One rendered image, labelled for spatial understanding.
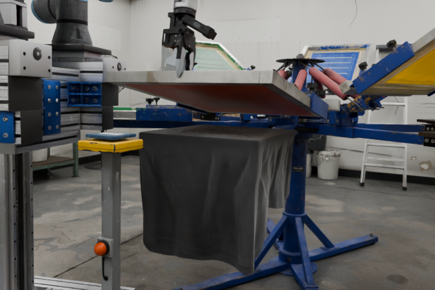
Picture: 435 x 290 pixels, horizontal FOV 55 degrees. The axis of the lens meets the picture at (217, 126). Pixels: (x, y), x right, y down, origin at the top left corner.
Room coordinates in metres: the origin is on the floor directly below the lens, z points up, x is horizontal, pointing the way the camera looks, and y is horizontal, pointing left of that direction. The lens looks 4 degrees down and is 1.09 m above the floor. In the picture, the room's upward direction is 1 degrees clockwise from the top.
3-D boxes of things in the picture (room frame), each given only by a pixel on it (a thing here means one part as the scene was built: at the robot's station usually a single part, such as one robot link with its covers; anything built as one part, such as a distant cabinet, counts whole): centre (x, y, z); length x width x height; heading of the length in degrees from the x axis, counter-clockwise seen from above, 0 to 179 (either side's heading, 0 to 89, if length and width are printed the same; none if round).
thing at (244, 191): (1.36, 0.07, 0.74); 0.45 x 0.03 x 0.43; 65
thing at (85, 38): (1.63, 0.57, 1.31); 0.15 x 0.15 x 0.10
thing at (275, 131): (1.57, -0.02, 0.95); 0.48 x 0.44 x 0.01; 155
